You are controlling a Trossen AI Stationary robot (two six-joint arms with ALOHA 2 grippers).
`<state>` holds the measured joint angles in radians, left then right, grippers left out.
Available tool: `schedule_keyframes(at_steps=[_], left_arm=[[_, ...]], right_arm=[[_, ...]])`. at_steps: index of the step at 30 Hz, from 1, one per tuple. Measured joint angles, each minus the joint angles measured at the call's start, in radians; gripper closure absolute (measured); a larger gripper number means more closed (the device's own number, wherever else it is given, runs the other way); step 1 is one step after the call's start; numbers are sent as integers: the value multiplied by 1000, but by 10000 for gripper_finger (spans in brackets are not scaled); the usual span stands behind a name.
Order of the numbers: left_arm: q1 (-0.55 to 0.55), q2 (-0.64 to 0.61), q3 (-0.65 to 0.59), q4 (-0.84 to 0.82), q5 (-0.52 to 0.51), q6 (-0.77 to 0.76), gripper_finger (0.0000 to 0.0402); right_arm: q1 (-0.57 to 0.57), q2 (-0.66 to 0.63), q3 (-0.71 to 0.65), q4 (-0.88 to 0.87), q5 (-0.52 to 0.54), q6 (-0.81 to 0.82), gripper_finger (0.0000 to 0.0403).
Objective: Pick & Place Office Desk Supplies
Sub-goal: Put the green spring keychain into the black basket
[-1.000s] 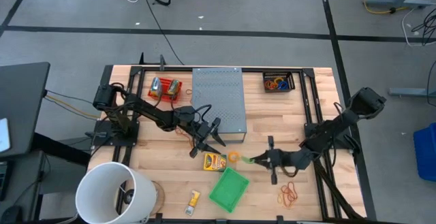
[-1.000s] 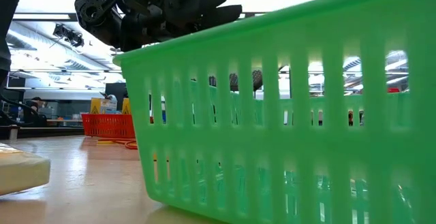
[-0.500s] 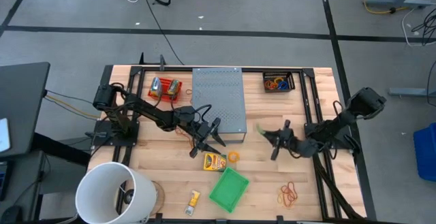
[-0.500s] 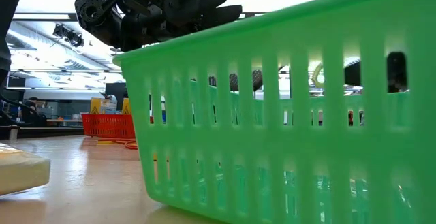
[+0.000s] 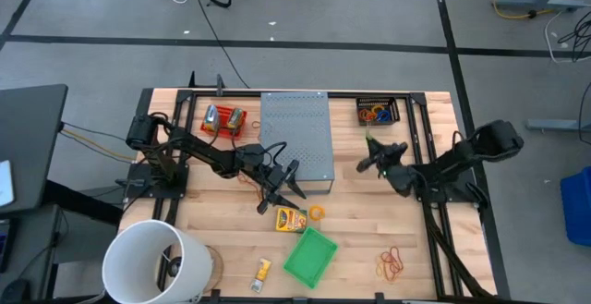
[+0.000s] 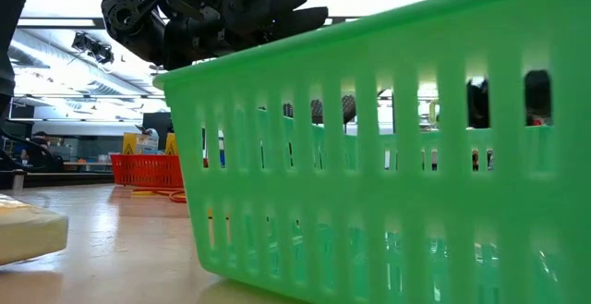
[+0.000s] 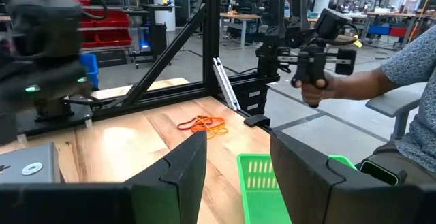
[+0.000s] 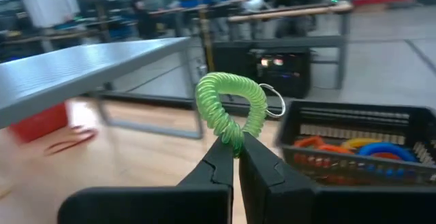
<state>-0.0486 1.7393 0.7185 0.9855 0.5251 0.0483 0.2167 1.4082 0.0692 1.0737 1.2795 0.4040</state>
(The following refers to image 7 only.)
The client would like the person's hand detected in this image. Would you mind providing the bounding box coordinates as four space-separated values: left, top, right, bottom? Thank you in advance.
294 71 341 108

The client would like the yellow rubber band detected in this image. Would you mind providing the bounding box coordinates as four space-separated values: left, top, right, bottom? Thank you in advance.
204 121 230 140

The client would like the grey perforated metal riser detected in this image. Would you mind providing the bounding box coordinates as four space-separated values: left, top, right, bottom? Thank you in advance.
0 142 62 185

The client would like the person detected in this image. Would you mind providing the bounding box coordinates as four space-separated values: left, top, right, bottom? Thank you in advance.
294 25 436 185

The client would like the orange rubber band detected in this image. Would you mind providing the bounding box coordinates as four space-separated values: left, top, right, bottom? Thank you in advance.
190 115 228 133

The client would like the red rubber band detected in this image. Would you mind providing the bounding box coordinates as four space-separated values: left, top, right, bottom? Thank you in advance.
176 116 200 131

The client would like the shelf with red bins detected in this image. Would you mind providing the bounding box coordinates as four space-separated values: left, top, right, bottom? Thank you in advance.
54 0 133 53

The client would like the blue storage bin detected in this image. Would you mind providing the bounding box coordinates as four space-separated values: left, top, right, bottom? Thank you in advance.
80 53 100 89

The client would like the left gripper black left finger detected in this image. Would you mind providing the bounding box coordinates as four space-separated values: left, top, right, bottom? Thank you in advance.
124 131 208 224

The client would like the grey chair armrest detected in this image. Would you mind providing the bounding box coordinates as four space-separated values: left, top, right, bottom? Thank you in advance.
365 91 423 140

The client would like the black table clamp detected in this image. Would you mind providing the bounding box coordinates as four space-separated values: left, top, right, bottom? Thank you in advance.
243 114 271 128

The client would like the silver aluminium bar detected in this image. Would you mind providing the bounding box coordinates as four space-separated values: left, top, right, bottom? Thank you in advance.
212 57 242 112

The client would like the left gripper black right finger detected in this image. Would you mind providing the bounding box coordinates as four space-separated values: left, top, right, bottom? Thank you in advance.
270 131 386 224

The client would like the green plastic slotted basket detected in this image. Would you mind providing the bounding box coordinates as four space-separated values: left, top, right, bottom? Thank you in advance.
236 153 358 224

